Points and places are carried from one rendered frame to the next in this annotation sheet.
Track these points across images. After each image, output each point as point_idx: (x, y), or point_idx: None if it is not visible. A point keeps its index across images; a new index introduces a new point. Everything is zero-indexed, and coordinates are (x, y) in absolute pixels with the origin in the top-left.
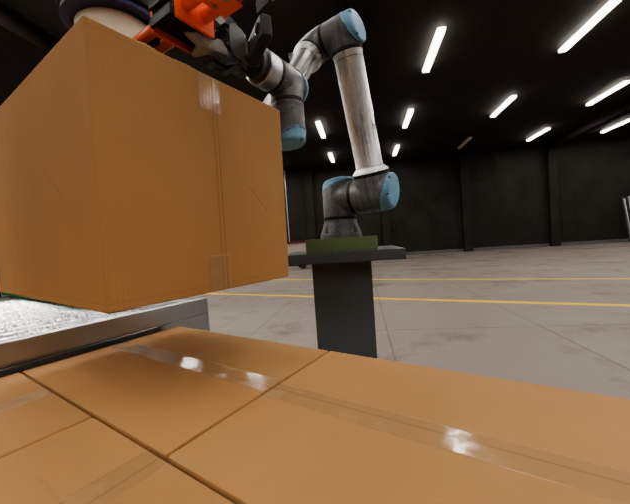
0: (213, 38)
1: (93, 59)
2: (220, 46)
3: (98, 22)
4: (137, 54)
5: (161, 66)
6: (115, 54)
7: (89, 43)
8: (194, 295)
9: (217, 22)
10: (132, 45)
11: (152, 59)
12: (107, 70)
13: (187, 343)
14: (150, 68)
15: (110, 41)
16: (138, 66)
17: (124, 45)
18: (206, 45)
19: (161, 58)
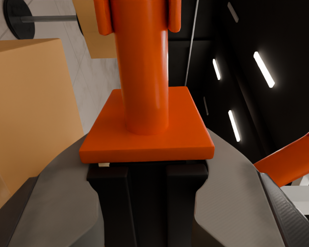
0: (79, 153)
1: (19, 39)
2: (57, 211)
3: (55, 39)
4: (17, 43)
5: None
6: (21, 41)
7: (35, 38)
8: None
9: (194, 207)
10: (29, 42)
11: (7, 46)
12: (6, 41)
13: None
14: None
15: (35, 40)
16: (2, 44)
17: (30, 41)
18: (59, 154)
19: (5, 47)
